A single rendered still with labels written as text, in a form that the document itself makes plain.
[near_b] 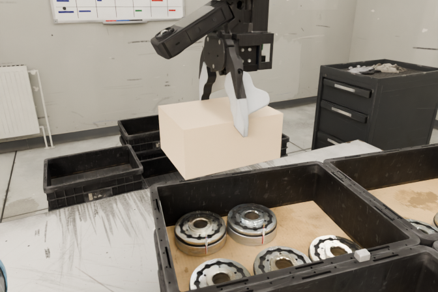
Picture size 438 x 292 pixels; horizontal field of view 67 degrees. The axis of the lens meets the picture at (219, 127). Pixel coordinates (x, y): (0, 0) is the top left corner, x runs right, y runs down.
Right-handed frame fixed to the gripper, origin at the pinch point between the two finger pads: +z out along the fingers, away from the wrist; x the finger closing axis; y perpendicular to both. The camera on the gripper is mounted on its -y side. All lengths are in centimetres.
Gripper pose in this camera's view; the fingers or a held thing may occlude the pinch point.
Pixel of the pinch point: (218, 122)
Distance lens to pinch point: 52.3
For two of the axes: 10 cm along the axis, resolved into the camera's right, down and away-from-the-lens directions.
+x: -4.3, -3.2, 8.4
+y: 9.0, -1.5, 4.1
